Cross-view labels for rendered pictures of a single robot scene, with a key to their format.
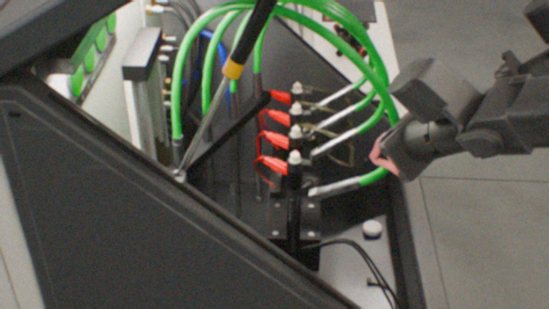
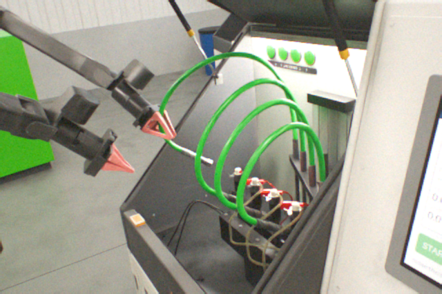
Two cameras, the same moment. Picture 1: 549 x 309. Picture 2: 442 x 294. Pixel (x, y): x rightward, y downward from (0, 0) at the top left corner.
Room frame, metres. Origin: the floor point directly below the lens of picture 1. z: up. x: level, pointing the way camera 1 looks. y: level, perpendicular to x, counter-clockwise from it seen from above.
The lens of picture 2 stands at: (1.80, -0.60, 1.62)
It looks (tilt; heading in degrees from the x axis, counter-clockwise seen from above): 22 degrees down; 150
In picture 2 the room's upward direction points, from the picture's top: 6 degrees counter-clockwise
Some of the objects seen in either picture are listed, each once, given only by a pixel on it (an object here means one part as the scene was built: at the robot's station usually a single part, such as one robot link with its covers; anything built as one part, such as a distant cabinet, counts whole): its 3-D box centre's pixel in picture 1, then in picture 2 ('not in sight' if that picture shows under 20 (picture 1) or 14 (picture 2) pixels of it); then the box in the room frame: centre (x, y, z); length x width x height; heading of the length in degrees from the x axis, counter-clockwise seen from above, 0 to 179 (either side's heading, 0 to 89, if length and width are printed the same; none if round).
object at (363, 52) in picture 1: (353, 35); not in sight; (1.65, -0.21, 1.01); 0.23 x 0.11 x 0.06; 178
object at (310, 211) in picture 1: (294, 208); (269, 259); (1.04, -0.04, 0.91); 0.34 x 0.10 x 0.15; 178
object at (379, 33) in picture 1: (353, 55); not in sight; (1.62, -0.21, 0.97); 0.70 x 0.22 x 0.03; 178
